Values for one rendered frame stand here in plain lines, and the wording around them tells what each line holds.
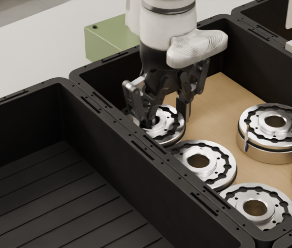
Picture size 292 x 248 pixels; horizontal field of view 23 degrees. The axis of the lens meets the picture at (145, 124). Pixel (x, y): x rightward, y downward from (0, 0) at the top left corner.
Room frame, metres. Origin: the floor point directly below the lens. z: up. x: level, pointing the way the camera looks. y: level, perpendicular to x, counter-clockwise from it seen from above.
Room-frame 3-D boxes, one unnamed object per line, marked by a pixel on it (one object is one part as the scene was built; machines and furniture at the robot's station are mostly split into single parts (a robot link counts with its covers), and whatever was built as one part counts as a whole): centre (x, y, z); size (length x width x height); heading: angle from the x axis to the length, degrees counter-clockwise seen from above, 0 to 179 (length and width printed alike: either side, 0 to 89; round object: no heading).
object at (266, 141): (0.80, -0.18, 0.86); 0.10 x 0.10 x 0.01
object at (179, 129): (0.81, -0.01, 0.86); 0.10 x 0.10 x 0.01
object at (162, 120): (0.81, -0.01, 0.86); 0.05 x 0.05 x 0.01
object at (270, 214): (0.63, -0.13, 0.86); 0.05 x 0.05 x 0.01
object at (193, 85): (0.85, -0.06, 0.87); 0.03 x 0.01 x 0.05; 127
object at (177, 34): (0.81, -0.04, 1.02); 0.11 x 0.09 x 0.06; 37
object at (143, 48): (0.82, -0.03, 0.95); 0.08 x 0.08 x 0.09
